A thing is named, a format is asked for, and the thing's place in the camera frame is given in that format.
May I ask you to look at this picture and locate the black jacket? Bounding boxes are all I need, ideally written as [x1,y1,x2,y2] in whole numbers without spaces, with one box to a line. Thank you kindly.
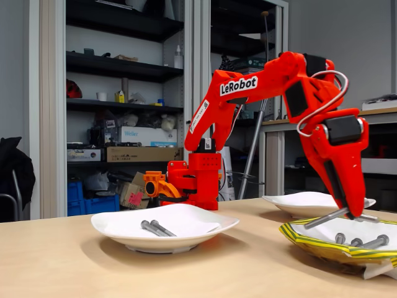
[0,136,37,223]

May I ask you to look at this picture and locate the white paper napkin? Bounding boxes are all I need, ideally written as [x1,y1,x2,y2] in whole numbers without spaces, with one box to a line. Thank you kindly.
[279,192,339,208]
[104,204,221,238]

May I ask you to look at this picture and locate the metal tube chair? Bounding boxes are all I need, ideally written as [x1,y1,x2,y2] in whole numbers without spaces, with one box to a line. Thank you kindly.
[0,169,24,222]

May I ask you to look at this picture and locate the white tray with cables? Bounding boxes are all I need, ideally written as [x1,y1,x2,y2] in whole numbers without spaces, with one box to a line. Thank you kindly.
[362,94,397,112]

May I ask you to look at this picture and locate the white Weller box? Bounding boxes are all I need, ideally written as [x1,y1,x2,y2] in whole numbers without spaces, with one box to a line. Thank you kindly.
[118,125,178,148]

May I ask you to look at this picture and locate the grey sideboard wooden top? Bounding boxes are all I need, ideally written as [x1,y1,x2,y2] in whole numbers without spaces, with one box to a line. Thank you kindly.
[262,107,397,214]

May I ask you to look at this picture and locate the grey open shelf cabinet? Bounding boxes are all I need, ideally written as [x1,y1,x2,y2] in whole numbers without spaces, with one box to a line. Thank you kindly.
[29,0,195,220]
[192,0,289,201]

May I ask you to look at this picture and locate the white printed carton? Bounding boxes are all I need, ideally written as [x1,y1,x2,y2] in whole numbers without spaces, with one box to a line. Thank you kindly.
[218,146,236,202]

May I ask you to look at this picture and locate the white servo cable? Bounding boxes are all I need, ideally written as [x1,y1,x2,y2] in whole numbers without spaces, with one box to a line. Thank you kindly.
[296,70,350,137]

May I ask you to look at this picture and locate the white square ceramic plate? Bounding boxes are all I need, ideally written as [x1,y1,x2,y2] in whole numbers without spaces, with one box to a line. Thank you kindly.
[262,191,377,220]
[91,203,241,255]

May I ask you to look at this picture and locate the metal coat stand wooden knobs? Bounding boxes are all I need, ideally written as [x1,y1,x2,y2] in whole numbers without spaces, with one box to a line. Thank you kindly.
[237,11,270,201]

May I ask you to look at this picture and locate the tall blue plastic crate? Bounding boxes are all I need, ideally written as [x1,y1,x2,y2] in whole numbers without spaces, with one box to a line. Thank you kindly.
[67,181,84,217]

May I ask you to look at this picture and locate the red black helmet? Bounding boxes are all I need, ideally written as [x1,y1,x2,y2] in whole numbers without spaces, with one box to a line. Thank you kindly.
[66,79,83,99]

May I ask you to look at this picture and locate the clear plastic bag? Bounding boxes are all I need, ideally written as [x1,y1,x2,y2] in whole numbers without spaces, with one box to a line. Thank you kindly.
[128,92,147,105]

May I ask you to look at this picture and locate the white plush lump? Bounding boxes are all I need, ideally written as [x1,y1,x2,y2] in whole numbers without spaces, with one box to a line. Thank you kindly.
[160,113,177,132]

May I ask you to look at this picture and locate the yellow green striped plate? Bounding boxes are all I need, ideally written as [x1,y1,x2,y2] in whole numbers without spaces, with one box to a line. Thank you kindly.
[278,216,397,280]

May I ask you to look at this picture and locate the orange printed table clamp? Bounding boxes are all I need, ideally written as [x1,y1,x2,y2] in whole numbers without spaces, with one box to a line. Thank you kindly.
[143,170,184,199]

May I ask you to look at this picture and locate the flat grey white box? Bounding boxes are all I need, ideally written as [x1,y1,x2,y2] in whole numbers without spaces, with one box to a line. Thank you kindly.
[67,148,102,163]

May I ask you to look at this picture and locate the long brown cardboard box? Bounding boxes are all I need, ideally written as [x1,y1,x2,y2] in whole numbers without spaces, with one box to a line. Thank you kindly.
[106,146,184,163]

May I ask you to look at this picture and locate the white squeeze bottle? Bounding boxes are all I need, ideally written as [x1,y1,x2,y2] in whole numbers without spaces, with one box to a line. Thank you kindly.
[174,45,184,70]

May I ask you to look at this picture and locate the stack of books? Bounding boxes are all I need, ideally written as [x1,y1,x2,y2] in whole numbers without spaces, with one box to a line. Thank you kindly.
[231,57,267,75]

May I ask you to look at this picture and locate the low blue plastic crate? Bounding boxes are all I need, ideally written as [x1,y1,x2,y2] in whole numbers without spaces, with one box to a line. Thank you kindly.
[83,194,121,215]

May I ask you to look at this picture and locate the cardboard box pink label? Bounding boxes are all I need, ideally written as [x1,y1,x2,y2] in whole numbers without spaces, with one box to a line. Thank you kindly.
[118,171,152,210]

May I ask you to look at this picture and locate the white box in sideboard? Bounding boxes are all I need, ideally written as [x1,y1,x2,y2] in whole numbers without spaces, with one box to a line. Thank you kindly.
[364,158,397,175]

